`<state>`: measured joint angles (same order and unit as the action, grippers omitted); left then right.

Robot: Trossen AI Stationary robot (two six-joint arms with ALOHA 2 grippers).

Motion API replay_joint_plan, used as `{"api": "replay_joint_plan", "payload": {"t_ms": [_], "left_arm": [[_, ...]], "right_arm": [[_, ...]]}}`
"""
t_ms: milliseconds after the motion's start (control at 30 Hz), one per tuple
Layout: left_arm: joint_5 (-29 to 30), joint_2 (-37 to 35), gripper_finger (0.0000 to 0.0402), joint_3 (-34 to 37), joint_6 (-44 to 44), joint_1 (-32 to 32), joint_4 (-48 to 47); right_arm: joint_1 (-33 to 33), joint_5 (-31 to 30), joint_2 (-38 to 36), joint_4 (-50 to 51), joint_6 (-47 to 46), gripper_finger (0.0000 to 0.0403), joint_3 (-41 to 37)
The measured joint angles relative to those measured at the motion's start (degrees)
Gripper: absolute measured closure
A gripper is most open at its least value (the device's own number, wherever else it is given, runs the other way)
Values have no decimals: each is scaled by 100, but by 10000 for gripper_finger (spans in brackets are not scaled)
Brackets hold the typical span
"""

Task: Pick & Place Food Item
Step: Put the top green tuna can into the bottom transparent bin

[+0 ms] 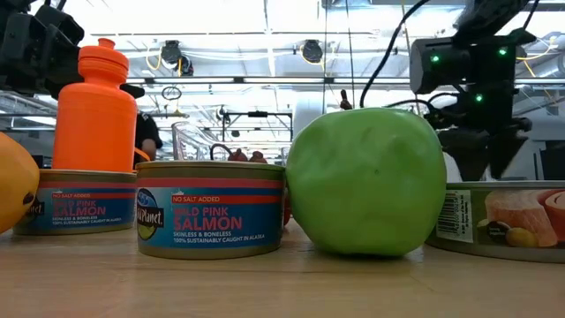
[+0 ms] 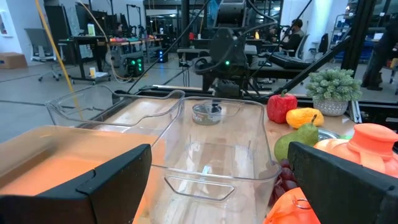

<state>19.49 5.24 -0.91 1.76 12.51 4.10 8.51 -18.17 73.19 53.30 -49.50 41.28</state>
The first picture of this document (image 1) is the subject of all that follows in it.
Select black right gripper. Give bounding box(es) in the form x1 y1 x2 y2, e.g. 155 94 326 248
430 81 533 180

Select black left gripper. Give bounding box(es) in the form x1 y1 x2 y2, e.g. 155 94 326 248
0 0 146 99

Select orange plastic squeeze bottle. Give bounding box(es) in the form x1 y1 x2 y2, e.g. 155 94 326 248
51 38 151 174

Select tuna can with barcode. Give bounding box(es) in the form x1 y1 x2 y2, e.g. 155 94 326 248
424 179 565 265

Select dark red toy grapes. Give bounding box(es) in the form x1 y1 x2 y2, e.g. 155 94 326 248
209 142 293 227

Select green toy apple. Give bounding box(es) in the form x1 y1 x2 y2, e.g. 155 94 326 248
285 89 448 258

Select blue label salmon can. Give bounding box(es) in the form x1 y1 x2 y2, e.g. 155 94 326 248
12 169 138 236
134 160 287 261

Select toy orange fruit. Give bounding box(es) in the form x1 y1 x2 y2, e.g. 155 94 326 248
0 131 41 235

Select person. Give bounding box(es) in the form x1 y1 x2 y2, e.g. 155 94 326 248
133 110 164 169

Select long ceiling light bar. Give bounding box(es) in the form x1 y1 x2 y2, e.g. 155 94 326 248
125 76 565 86

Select black ceiling cable reel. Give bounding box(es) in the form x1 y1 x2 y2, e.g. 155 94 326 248
161 39 194 77
301 39 325 64

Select black distant frame stand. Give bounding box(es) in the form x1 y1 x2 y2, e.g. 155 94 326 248
222 110 295 142

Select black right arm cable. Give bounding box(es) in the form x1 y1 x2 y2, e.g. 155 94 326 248
358 0 433 110

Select thin hanging black cable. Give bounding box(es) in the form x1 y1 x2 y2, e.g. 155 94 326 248
344 0 357 96
321 0 328 116

